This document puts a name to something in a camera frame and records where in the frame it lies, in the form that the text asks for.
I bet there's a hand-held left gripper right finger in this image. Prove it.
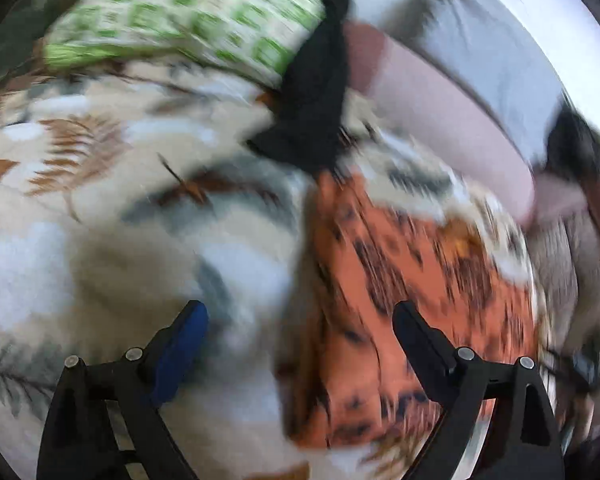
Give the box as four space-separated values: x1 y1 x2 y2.
392 301 566 480

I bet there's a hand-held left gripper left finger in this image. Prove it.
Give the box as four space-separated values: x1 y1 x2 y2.
36 300 210 480

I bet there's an orange black floral garment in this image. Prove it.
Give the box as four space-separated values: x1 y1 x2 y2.
280 172 541 451

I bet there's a leaf print fleece blanket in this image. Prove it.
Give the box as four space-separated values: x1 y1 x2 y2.
0 55 571 480

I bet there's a black cloth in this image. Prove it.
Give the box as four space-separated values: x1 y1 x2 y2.
247 0 353 173

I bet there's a grey cloth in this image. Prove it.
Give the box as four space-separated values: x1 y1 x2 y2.
380 0 571 166

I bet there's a green checked pillow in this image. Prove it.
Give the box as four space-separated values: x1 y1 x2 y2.
42 0 328 88

